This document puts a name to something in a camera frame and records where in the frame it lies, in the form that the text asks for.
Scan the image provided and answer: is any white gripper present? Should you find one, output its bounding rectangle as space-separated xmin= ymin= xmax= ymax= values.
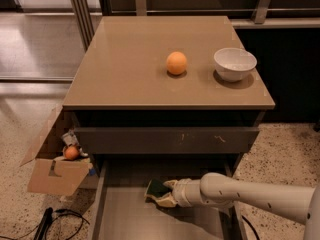
xmin=151 ymin=179 xmax=202 ymax=208

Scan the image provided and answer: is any green and yellow sponge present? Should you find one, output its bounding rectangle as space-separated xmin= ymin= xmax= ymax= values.
xmin=144 ymin=179 xmax=171 ymax=201

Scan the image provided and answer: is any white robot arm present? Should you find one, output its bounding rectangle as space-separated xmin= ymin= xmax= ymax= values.
xmin=145 ymin=172 xmax=320 ymax=240

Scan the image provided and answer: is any grey open middle drawer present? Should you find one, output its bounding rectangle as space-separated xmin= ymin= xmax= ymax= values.
xmin=88 ymin=159 xmax=247 ymax=240

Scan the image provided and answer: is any grey top drawer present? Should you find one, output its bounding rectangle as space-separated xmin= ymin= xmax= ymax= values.
xmin=75 ymin=127 xmax=259 ymax=155

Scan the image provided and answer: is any grey drawer cabinet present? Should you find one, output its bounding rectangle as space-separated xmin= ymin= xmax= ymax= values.
xmin=61 ymin=15 xmax=276 ymax=240

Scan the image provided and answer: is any small orange in box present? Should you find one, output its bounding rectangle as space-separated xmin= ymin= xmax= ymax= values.
xmin=64 ymin=146 xmax=79 ymax=160

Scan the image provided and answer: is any crumpled packaging in box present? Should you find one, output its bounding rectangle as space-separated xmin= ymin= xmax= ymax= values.
xmin=61 ymin=130 xmax=88 ymax=159

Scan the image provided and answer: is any open cardboard box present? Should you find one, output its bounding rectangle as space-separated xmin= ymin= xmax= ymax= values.
xmin=21 ymin=105 xmax=98 ymax=196

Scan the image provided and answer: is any black power strip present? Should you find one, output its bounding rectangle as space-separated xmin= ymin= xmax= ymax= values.
xmin=33 ymin=207 xmax=53 ymax=240

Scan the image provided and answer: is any orange fruit on table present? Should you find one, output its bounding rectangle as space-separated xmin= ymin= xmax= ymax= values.
xmin=166 ymin=51 xmax=187 ymax=75

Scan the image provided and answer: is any white ceramic bowl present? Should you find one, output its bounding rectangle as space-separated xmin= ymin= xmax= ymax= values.
xmin=213 ymin=48 xmax=257 ymax=82

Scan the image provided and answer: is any black cable right of cabinet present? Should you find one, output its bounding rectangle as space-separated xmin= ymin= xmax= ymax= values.
xmin=241 ymin=214 xmax=261 ymax=240

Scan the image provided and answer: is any black cable on floor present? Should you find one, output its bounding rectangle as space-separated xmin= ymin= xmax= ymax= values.
xmin=0 ymin=208 xmax=90 ymax=240

